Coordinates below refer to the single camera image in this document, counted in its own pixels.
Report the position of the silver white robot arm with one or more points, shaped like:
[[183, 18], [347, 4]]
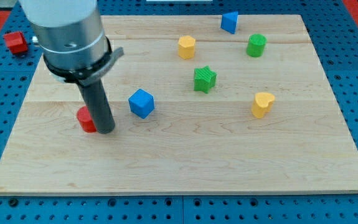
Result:
[[72, 37]]

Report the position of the light wooden board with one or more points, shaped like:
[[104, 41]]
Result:
[[192, 143]]

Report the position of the yellow heart block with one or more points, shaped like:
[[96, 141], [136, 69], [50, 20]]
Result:
[[262, 104]]

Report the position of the blue cube block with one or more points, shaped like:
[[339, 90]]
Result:
[[141, 103]]

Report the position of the green star block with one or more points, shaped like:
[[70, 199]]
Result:
[[204, 79]]

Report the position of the yellow hexagon block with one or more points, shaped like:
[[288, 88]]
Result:
[[186, 47]]

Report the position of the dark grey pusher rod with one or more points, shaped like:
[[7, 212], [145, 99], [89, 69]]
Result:
[[98, 106]]

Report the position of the red cylinder block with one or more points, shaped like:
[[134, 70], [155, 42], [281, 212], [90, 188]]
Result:
[[85, 120]]

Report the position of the blue triangle block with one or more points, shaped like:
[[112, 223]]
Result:
[[229, 22]]

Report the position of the green cylinder block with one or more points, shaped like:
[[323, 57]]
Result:
[[256, 45]]

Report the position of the red pentagon block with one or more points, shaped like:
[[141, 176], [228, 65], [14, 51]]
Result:
[[16, 42]]

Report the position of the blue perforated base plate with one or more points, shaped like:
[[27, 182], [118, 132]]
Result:
[[333, 27]]

